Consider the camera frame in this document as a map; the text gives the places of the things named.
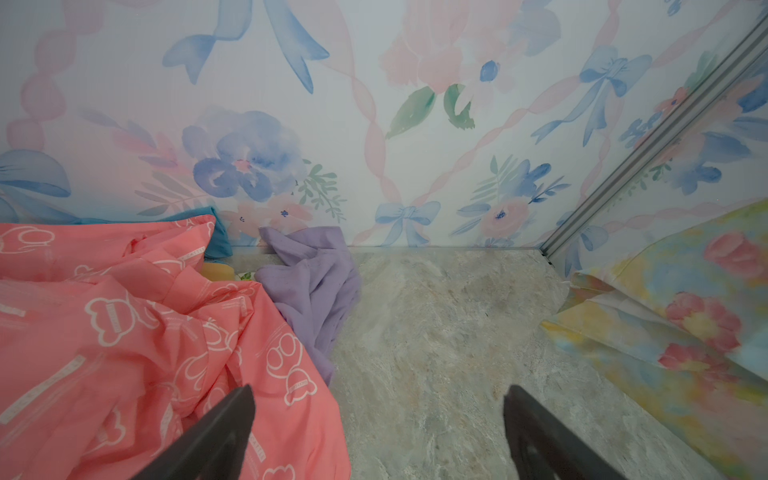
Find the pink patterned cloth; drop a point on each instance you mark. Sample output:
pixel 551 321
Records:
pixel 102 369

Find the right corner aluminium post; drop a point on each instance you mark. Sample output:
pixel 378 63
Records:
pixel 713 89

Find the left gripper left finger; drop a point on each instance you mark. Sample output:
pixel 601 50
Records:
pixel 213 448

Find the teal cloth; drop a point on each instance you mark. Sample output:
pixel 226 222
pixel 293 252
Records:
pixel 184 239

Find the purple cloth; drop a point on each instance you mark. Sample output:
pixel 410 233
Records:
pixel 315 287

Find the yellow floral cloth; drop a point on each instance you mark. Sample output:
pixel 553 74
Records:
pixel 681 328

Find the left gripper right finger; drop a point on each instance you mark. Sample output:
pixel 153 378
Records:
pixel 542 447

